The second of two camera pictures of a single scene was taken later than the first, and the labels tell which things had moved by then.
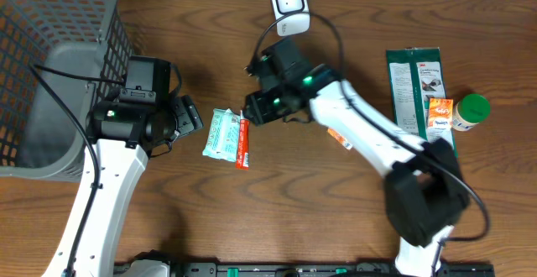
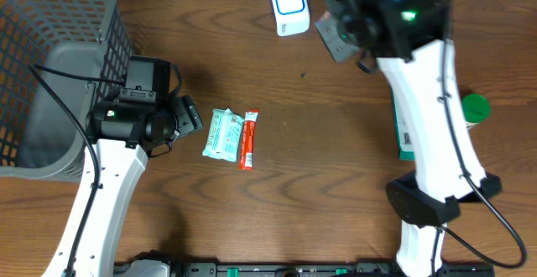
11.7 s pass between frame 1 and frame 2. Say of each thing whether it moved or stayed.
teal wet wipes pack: stayed
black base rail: stayed
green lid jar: stayed
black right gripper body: moved
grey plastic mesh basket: stayed
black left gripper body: stayed
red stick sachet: moved
